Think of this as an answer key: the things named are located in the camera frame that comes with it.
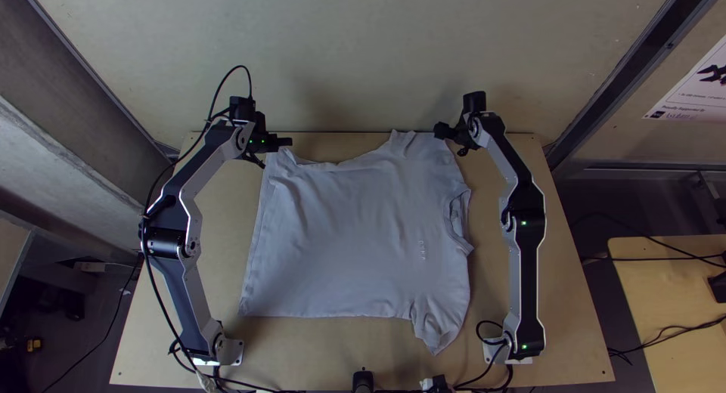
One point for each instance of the grey t-shirt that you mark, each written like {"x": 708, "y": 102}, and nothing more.
{"x": 351, "y": 228}

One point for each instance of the pale wooden side table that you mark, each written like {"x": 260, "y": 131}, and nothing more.
{"x": 669, "y": 302}

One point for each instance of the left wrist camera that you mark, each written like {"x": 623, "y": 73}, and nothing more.
{"x": 242, "y": 108}

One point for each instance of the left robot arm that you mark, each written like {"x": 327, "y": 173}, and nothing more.
{"x": 176, "y": 211}

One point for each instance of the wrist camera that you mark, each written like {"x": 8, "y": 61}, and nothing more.
{"x": 242, "y": 108}
{"x": 475, "y": 103}

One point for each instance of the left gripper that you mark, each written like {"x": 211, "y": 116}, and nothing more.
{"x": 264, "y": 139}

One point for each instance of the black metal partition post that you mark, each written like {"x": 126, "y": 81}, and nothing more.
{"x": 635, "y": 58}
{"x": 96, "y": 78}

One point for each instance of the white printed wall poster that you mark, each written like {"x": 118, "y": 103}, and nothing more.
{"x": 697, "y": 92}

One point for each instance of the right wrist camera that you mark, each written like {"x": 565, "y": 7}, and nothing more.
{"x": 475, "y": 103}

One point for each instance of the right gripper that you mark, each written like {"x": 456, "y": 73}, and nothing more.
{"x": 456, "y": 132}

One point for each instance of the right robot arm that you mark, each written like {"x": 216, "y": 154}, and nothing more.
{"x": 524, "y": 257}

